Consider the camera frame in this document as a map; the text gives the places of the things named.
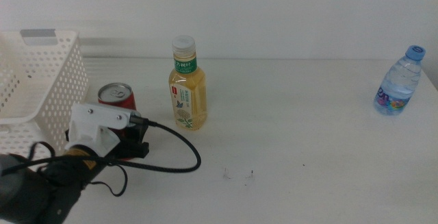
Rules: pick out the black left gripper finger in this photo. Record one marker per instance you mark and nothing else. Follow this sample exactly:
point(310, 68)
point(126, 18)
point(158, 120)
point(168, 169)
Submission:
point(138, 134)

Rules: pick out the red soda can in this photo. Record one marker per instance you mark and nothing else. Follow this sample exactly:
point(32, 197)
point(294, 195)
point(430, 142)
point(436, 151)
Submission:
point(116, 95)

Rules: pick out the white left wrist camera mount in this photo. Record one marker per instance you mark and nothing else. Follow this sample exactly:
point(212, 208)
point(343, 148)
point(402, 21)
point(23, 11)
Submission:
point(99, 114)

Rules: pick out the white perforated plastic basket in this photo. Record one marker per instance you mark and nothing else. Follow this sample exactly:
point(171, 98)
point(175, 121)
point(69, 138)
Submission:
point(41, 80)

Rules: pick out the clear water bottle blue cap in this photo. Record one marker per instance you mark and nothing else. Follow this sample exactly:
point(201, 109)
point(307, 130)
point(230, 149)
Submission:
point(398, 87)

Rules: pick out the yellow tea bottle green label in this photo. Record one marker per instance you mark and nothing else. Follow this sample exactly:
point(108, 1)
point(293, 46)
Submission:
point(190, 94)

